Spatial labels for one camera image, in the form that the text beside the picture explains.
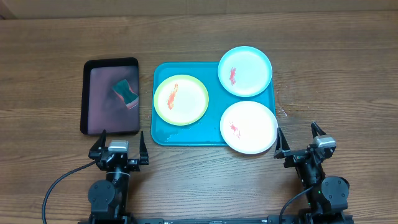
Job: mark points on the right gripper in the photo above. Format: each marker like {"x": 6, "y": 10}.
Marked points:
{"x": 295, "y": 156}

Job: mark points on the green and red sponge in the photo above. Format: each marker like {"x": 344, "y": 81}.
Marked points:
{"x": 126, "y": 94}

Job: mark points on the white pink plate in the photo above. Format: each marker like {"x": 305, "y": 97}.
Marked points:
{"x": 248, "y": 127}

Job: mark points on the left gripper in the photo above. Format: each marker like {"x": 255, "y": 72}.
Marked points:
{"x": 135, "y": 163}

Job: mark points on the teal plastic serving tray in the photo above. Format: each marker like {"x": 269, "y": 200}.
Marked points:
{"x": 205, "y": 131}

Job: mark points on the yellow-green plate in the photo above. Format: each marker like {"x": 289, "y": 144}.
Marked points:
{"x": 181, "y": 100}

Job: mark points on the black rectangular tray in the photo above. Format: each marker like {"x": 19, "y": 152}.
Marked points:
{"x": 101, "y": 108}

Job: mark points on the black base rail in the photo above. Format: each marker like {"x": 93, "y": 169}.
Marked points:
{"x": 272, "y": 219}

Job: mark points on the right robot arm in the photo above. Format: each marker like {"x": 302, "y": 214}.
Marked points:
{"x": 327, "y": 196}

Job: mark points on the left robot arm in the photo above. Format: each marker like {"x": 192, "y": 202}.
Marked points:
{"x": 108, "y": 197}

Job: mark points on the light blue plate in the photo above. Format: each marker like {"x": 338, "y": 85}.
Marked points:
{"x": 245, "y": 71}

